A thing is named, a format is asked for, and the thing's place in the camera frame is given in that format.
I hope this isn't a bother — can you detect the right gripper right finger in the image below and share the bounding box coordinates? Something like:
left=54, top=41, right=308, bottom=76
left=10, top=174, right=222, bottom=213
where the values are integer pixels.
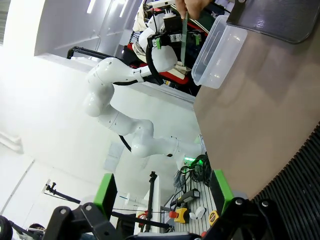
left=201, top=169, right=279, bottom=240

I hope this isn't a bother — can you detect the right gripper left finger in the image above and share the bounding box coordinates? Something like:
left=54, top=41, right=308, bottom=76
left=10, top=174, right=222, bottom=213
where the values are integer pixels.
left=43, top=172, right=124, bottom=240

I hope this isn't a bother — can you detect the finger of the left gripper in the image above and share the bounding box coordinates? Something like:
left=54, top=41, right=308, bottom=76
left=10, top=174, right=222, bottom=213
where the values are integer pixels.
left=146, top=34, right=164, bottom=51
left=192, top=31, right=202, bottom=47

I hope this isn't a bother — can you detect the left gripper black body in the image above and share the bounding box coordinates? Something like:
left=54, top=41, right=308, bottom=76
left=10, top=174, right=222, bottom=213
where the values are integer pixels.
left=161, top=16, right=183, bottom=48

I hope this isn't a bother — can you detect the green PCB board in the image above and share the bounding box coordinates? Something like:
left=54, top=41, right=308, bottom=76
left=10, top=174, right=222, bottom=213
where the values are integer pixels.
left=180, top=10, right=189, bottom=68

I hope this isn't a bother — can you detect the black plastic tray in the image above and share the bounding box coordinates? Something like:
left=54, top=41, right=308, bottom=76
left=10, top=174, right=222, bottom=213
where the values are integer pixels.
left=225, top=0, right=318, bottom=45

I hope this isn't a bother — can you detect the person's right hand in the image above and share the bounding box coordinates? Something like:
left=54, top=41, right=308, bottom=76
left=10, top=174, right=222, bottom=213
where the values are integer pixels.
left=174, top=0, right=209, bottom=20

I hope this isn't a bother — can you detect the grey slotted metal bench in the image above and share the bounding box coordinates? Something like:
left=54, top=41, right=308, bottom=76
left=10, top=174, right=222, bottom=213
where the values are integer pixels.
left=159, top=184, right=248, bottom=240

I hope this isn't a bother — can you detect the clear plastic box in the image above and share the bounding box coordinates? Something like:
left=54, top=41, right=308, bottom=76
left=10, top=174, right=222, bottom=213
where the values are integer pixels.
left=190, top=15, right=249, bottom=90

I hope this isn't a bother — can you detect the yellow tape measure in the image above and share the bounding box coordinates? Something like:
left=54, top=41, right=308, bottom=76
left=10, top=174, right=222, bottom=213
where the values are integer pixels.
left=207, top=210, right=220, bottom=226

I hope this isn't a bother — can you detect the black handheld controller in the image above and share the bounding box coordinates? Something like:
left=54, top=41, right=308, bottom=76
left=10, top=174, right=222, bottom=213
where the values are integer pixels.
left=169, top=188, right=201, bottom=209

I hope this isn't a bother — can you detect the yellow emergency stop button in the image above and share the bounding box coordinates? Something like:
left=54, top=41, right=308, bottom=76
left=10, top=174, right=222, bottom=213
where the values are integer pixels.
left=168, top=206, right=190, bottom=224

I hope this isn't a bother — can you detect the seated person with black hair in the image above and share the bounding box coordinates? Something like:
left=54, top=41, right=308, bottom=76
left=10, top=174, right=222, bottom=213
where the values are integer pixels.
left=27, top=223, right=47, bottom=236

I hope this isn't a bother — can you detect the black rubber wheel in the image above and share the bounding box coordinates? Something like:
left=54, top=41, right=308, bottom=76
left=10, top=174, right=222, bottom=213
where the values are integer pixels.
left=0, top=215, right=14, bottom=240

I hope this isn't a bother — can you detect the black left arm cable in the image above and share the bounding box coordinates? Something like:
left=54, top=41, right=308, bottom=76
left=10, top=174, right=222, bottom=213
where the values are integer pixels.
left=111, top=37, right=166, bottom=87

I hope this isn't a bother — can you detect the black cable bundle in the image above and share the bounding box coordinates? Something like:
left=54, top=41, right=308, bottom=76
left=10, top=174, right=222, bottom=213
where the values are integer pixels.
left=173, top=153, right=214, bottom=189

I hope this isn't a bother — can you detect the black camera boom stand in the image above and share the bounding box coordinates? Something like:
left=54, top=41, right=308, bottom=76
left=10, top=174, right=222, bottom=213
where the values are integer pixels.
left=44, top=181, right=82, bottom=205

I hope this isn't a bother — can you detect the black camera tripod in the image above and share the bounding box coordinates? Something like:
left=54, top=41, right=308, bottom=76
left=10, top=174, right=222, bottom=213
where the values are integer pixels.
left=146, top=170, right=159, bottom=234

